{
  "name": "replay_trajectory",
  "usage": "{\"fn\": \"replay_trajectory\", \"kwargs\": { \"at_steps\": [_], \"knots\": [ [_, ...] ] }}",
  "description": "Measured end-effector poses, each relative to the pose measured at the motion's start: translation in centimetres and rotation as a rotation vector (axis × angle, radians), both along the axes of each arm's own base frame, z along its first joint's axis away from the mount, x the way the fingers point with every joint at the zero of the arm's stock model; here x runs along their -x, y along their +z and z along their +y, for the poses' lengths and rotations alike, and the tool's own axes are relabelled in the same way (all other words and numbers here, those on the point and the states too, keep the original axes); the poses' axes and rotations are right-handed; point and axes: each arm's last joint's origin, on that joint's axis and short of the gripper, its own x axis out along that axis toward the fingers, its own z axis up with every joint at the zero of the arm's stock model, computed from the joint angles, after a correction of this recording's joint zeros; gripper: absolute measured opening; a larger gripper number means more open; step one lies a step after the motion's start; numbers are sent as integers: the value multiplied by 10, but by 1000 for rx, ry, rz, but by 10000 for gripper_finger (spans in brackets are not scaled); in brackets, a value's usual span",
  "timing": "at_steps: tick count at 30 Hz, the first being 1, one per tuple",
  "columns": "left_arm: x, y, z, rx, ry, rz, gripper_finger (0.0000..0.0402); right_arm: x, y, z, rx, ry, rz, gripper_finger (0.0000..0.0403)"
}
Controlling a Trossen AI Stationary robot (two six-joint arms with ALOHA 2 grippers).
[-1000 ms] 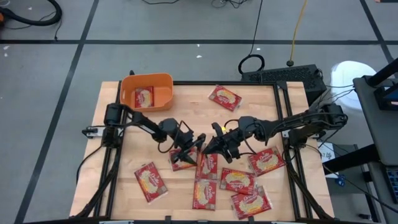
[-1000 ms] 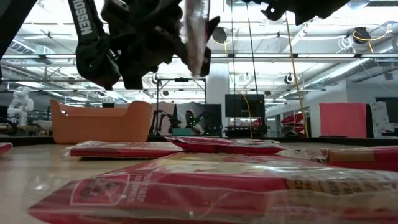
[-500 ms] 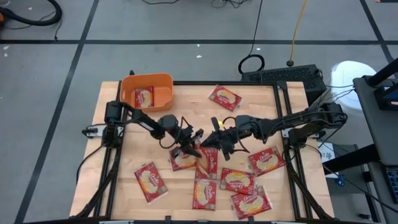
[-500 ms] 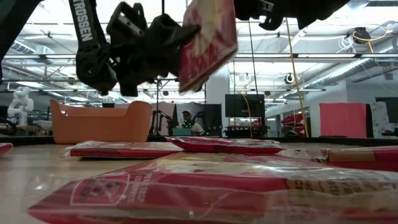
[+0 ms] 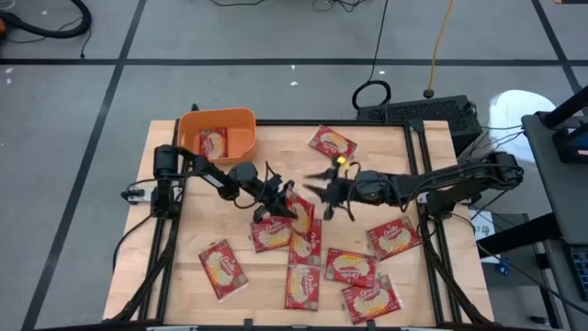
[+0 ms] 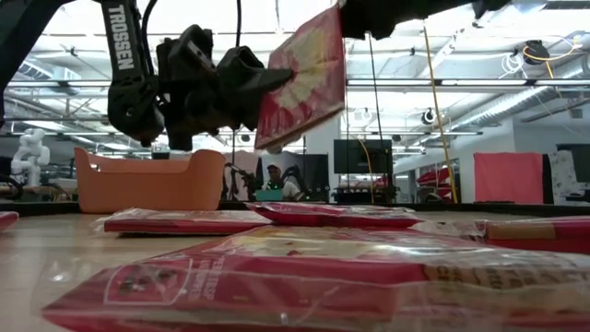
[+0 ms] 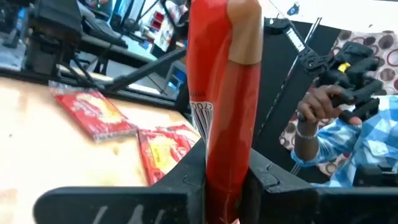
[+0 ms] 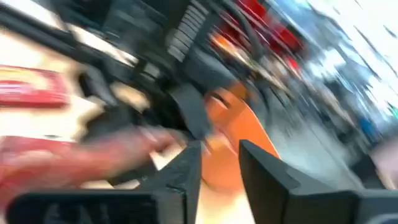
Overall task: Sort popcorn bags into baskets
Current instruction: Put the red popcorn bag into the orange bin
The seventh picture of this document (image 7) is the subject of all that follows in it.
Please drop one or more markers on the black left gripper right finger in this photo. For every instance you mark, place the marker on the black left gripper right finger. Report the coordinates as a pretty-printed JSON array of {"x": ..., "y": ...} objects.
[{"x": 295, "y": 205}]

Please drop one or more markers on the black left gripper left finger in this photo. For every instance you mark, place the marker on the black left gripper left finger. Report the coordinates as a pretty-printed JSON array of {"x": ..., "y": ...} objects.
[{"x": 124, "y": 205}]

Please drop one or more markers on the red popcorn bag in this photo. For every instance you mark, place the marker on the red popcorn bag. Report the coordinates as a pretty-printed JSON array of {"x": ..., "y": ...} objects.
[
  {"x": 217, "y": 77},
  {"x": 161, "y": 155},
  {"x": 183, "y": 132},
  {"x": 93, "y": 115}
]

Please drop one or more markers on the person's forearm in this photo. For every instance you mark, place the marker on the person's forearm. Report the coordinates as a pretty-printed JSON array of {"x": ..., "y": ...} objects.
[{"x": 306, "y": 149}]

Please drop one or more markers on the person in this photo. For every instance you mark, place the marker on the person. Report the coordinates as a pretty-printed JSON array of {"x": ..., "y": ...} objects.
[{"x": 373, "y": 140}]

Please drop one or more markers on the person's hand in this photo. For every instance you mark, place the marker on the person's hand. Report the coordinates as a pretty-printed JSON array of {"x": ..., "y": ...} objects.
[{"x": 317, "y": 102}]

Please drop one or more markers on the grey blue storage box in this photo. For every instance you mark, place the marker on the grey blue storage box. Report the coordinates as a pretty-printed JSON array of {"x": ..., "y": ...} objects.
[{"x": 175, "y": 79}]

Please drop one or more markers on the black board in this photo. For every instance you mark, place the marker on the black board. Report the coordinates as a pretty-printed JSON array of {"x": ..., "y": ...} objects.
[{"x": 270, "y": 62}]

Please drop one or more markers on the black desk equipment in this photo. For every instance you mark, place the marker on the black desk equipment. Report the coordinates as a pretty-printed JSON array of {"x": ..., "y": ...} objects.
[{"x": 102, "y": 28}]

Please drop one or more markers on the circle patterned cloth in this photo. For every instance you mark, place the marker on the circle patterned cloth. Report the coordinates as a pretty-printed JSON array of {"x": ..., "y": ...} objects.
[{"x": 385, "y": 46}]

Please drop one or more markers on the small blue tag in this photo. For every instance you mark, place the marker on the small blue tag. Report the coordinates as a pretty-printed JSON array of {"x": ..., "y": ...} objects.
[{"x": 293, "y": 10}]

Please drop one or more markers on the black aluminium table frame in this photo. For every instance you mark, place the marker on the black aluminium table frame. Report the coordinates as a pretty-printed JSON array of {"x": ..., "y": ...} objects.
[{"x": 146, "y": 70}]

